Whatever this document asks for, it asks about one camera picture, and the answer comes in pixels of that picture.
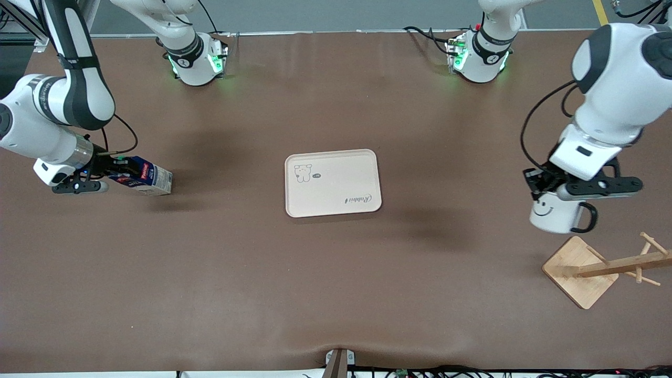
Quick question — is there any black base power cable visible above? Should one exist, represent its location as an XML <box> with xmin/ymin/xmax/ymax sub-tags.
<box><xmin>403</xmin><ymin>25</ymin><xmax>453</xmax><ymax>55</ymax></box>
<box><xmin>196</xmin><ymin>0</ymin><xmax>220</xmax><ymax>34</ymax></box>

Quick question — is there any aluminium frame profile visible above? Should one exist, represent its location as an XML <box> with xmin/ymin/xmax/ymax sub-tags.
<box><xmin>0</xmin><ymin>0</ymin><xmax>53</xmax><ymax>53</ymax></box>

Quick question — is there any blue Pascual milk carton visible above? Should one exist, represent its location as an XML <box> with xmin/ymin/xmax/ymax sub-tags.
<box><xmin>109</xmin><ymin>156</ymin><xmax>173</xmax><ymax>196</ymax></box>

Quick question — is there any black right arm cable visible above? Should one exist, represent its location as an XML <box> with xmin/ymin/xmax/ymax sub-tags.
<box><xmin>101</xmin><ymin>114</ymin><xmax>139</xmax><ymax>156</ymax></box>

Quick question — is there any cream Rabbit print tray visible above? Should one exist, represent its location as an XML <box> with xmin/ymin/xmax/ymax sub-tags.
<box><xmin>285</xmin><ymin>149</ymin><xmax>382</xmax><ymax>218</ymax></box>

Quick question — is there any wooden mug rack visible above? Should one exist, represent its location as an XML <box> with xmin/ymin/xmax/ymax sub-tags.
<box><xmin>542</xmin><ymin>232</ymin><xmax>672</xmax><ymax>310</ymax></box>

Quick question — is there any white smiley face mug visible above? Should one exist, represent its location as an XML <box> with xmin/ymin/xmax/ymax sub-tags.
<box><xmin>529</xmin><ymin>190</ymin><xmax>598</xmax><ymax>234</ymax></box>

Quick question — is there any metal table edge bracket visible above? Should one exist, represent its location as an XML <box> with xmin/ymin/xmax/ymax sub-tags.
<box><xmin>324</xmin><ymin>349</ymin><xmax>356</xmax><ymax>378</ymax></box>

